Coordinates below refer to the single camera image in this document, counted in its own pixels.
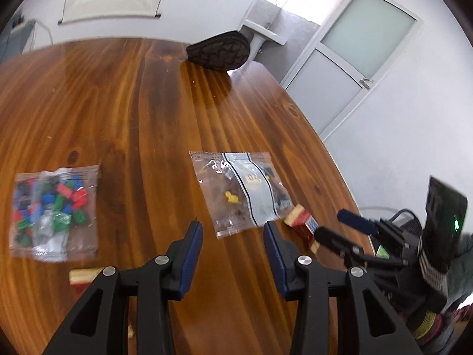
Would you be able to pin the clear bag of small parts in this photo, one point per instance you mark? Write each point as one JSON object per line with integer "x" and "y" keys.
{"x": 240, "y": 192}

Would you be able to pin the grey cabinet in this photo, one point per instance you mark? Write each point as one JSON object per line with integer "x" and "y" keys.
{"x": 16, "y": 40}

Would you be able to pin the bag of colourful toy bricks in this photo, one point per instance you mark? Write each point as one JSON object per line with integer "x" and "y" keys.
{"x": 51, "y": 210}

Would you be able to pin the frosted glass door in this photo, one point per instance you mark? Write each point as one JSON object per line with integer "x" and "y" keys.
{"x": 351, "y": 59}

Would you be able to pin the white washbasin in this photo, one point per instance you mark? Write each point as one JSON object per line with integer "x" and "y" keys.
{"x": 261, "y": 36}

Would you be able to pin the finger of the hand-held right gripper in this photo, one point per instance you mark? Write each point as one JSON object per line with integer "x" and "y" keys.
{"x": 354, "y": 222}
{"x": 334, "y": 239}

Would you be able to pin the metal door latch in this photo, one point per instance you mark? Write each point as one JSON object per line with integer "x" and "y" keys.
{"x": 366, "y": 82}

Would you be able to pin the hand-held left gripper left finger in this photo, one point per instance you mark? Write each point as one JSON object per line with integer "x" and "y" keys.
{"x": 189, "y": 255}

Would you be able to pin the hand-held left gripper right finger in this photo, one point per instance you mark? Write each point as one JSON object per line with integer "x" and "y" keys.
{"x": 276, "y": 255}

